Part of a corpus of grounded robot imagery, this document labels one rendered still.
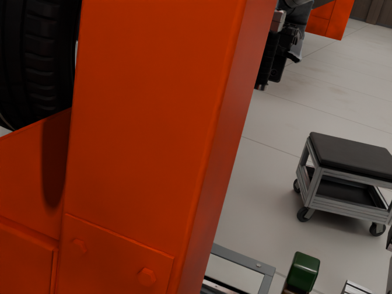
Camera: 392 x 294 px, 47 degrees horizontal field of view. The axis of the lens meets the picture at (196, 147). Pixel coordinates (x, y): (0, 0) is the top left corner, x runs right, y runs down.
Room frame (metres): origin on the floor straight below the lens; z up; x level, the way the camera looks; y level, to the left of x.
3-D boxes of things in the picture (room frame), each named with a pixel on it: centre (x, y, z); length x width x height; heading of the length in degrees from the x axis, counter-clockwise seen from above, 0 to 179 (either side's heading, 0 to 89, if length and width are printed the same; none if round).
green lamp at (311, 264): (0.56, -0.20, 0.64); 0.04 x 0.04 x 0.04; 75
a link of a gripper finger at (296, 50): (1.23, -0.21, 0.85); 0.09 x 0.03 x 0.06; 21
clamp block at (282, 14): (1.16, -0.10, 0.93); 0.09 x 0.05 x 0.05; 75
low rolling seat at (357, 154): (1.97, -0.74, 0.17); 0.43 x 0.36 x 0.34; 90
